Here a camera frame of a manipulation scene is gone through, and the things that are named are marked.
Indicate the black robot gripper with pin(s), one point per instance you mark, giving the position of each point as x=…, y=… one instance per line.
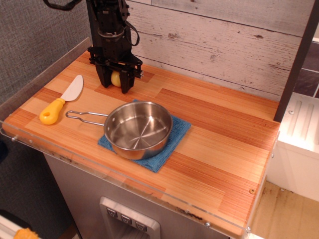
x=113, y=52

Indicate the yellow toy potato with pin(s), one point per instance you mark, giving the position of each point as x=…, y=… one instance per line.
x=115, y=79

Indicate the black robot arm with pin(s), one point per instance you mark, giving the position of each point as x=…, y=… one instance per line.
x=112, y=15

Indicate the stainless steel pan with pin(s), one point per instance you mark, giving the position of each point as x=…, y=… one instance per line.
x=137, y=130

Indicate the clear acrylic table guard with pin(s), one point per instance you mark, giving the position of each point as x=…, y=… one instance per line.
x=213, y=177

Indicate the grey toy fridge cabinet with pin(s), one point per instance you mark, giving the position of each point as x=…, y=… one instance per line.
x=82, y=190

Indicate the silver dispenser button panel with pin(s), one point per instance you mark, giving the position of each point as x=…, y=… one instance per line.
x=122, y=222

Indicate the orange object bottom left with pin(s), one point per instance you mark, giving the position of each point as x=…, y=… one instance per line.
x=25, y=234

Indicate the white toy sink unit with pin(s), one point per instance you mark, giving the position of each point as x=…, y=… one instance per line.
x=295, y=160

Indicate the dark left frame post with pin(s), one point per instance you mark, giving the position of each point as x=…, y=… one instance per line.
x=90, y=30

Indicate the dark frame post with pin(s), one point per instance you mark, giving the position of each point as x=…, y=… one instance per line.
x=90, y=30
x=298, y=62

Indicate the yellow handled toy knife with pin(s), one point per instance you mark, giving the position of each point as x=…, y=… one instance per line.
x=51, y=113

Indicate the dark right frame post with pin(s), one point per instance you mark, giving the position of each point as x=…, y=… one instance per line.
x=298, y=62

